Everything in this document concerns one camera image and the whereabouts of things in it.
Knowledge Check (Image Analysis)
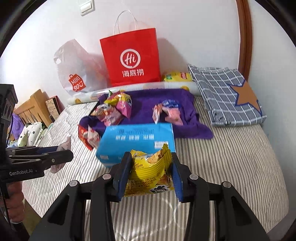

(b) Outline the pale pink sachet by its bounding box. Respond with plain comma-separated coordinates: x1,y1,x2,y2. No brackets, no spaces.
49,136,72,174

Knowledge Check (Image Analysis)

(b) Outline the white pink snack packet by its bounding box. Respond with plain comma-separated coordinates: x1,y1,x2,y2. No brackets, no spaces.
87,126,100,149

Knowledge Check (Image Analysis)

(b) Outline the blue tissue pack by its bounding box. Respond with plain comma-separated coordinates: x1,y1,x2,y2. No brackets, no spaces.
96,123,176,168

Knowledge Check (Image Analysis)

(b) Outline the white red character snack packet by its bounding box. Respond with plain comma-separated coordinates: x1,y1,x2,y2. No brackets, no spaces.
90,103,124,126

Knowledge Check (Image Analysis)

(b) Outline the pink yellow snack packet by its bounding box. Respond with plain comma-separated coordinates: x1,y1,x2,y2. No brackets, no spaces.
104,91,132,118

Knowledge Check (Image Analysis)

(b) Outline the pink strawberry wafer packet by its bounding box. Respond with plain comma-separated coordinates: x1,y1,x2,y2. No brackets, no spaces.
152,103,163,124

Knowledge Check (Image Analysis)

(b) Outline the small blue snack packet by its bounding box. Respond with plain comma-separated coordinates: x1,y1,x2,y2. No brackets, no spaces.
162,99,181,108

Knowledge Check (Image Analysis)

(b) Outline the left hand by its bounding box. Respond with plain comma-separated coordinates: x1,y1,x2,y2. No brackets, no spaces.
6,182,25,223

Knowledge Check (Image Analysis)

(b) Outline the white floral pillow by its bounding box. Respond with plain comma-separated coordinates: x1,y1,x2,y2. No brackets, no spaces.
17,122,44,147

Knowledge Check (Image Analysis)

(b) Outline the patterned book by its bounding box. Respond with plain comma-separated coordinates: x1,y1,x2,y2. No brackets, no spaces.
45,96,62,121

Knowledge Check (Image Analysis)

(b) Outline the striped quilted mattress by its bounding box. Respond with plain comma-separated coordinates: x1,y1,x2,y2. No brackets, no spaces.
23,102,289,240

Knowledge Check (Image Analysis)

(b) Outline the purple towel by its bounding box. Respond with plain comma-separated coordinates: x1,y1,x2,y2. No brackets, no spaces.
79,88,215,140

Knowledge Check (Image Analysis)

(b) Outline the white Miniso plastic bag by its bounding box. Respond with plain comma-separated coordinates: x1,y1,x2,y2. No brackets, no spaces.
53,39,108,96

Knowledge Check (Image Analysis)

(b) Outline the blue plaid folded cloth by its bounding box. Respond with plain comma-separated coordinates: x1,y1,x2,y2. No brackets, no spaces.
188,64,267,127

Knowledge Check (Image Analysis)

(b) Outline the red Haidilao paper bag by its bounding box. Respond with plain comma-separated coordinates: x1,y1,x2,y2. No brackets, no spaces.
100,18,162,87

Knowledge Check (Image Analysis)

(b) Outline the rolled fruit print mat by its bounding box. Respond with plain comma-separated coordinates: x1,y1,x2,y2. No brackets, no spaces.
67,81,201,105

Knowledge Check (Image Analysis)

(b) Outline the yellow chips bag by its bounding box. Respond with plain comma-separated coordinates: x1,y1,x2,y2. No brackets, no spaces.
163,72,192,82

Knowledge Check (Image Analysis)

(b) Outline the white wall switch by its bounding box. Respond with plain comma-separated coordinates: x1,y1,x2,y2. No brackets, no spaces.
78,0,95,16

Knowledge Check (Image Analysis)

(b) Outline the brown wooden door frame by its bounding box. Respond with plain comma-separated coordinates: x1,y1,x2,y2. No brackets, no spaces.
236,0,253,81

